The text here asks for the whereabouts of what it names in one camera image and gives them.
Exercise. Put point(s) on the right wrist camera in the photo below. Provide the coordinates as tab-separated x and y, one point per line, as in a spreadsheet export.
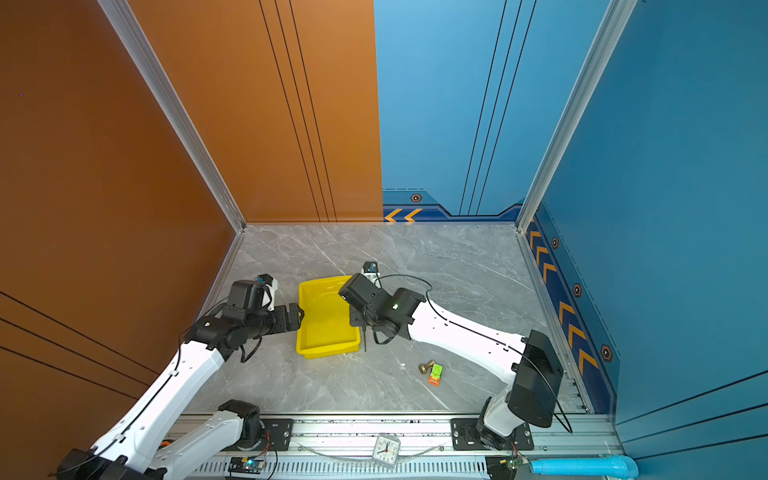
371	271

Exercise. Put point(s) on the yellow plastic bin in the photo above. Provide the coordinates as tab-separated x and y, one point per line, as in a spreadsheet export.
325	329

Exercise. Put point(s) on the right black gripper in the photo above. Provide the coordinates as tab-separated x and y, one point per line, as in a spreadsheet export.
355	321

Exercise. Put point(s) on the green circuit board left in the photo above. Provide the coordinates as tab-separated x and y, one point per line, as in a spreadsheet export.
246	465

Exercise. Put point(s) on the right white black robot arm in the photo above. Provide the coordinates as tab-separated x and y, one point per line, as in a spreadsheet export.
527	364

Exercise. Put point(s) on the small white clock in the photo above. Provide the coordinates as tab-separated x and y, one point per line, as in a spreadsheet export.
386	450

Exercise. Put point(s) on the small brass fitting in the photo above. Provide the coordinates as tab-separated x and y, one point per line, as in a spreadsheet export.
426	367

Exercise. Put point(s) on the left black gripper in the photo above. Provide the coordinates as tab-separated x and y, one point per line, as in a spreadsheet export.
295	317

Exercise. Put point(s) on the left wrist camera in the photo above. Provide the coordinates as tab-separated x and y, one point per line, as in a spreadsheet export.
268	285

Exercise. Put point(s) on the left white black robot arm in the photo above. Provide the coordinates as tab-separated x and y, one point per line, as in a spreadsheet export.
133	449

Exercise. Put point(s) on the aluminium front rail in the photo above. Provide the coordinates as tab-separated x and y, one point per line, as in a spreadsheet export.
339	446

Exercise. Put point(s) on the small circuit board right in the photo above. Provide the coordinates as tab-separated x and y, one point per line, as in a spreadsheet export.
515	463

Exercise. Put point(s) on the blue plastic pipe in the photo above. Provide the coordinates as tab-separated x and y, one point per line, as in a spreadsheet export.
617	466

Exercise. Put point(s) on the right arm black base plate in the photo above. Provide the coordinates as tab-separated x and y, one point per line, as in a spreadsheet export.
466	436

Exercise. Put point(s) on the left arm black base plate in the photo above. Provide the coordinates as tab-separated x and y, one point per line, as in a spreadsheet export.
272	434

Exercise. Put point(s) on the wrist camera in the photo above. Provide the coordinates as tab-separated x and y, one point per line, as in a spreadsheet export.
268	285
371	271

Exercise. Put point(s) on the green orange toy block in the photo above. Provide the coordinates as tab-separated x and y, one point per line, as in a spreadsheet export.
435	374

